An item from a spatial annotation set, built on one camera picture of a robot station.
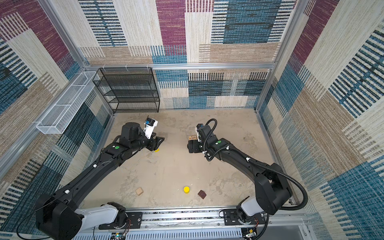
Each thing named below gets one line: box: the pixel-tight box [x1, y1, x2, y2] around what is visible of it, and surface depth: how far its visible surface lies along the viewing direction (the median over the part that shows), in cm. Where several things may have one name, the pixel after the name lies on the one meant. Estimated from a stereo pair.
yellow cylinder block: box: [183, 186, 190, 195], surface depth 83 cm
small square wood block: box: [135, 187, 144, 196], surface depth 83 cm
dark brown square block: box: [197, 190, 207, 200], surface depth 82 cm
